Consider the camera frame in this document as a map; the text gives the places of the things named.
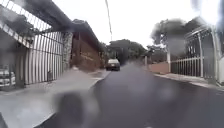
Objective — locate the dark car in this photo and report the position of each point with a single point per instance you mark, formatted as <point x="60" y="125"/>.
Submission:
<point x="113" y="64"/>

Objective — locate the stone pillar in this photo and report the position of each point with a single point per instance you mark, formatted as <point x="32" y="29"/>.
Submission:
<point x="67" y="50"/>

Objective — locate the brown brick building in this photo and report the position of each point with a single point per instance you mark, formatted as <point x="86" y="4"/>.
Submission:
<point x="85" y="50"/>

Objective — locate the white metal gate fence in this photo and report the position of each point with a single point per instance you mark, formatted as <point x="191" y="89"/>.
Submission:
<point x="196" y="56"/>

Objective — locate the dark asphalt road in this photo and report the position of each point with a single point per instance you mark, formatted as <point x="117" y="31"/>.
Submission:
<point x="140" y="96"/>

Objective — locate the parked white vehicle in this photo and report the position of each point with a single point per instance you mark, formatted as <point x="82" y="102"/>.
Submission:
<point x="6" y="77"/>

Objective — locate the group of trees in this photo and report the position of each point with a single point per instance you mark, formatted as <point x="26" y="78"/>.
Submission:
<point x="125" y="50"/>

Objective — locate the large tree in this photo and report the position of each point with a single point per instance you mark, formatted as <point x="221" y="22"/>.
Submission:
<point x="171" y="33"/>

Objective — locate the white metal bar fence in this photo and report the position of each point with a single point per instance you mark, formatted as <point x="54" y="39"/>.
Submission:
<point x="40" y="56"/>

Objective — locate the grey concrete sidewalk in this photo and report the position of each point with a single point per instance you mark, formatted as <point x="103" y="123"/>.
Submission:
<point x="190" y="79"/>
<point x="30" y="100"/>

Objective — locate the low pink wall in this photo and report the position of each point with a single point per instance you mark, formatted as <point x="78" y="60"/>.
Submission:
<point x="159" y="67"/>

